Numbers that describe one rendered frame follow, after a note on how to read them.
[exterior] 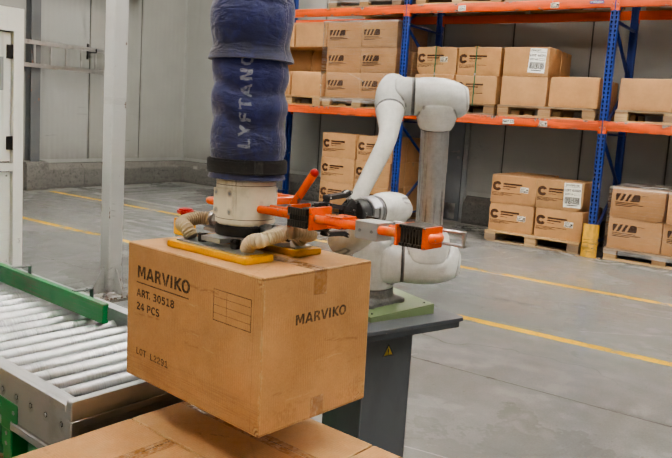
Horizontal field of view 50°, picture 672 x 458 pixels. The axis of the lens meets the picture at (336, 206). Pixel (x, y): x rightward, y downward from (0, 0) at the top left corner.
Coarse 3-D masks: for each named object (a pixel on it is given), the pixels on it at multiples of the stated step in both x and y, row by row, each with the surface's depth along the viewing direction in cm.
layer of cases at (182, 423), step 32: (160, 416) 213; (192, 416) 214; (64, 448) 190; (96, 448) 191; (128, 448) 192; (160, 448) 193; (192, 448) 194; (224, 448) 195; (256, 448) 196; (288, 448) 198; (320, 448) 199; (352, 448) 200
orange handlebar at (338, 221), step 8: (208, 200) 210; (280, 200) 219; (288, 200) 221; (264, 208) 195; (272, 208) 193; (280, 216) 191; (320, 216) 182; (328, 216) 179; (336, 216) 179; (344, 216) 179; (352, 216) 180; (328, 224) 180; (336, 224) 178; (344, 224) 176; (352, 224) 174; (384, 232) 168; (392, 232) 166; (432, 240) 160; (440, 240) 161
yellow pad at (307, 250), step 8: (288, 240) 207; (264, 248) 206; (272, 248) 204; (280, 248) 202; (288, 248) 201; (296, 248) 201; (304, 248) 202; (312, 248) 203; (320, 248) 205; (296, 256) 198; (304, 256) 200
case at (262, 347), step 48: (144, 240) 212; (144, 288) 206; (192, 288) 190; (240, 288) 176; (288, 288) 176; (336, 288) 190; (144, 336) 207; (192, 336) 191; (240, 336) 177; (288, 336) 178; (336, 336) 192; (192, 384) 192; (240, 384) 178; (288, 384) 180; (336, 384) 194
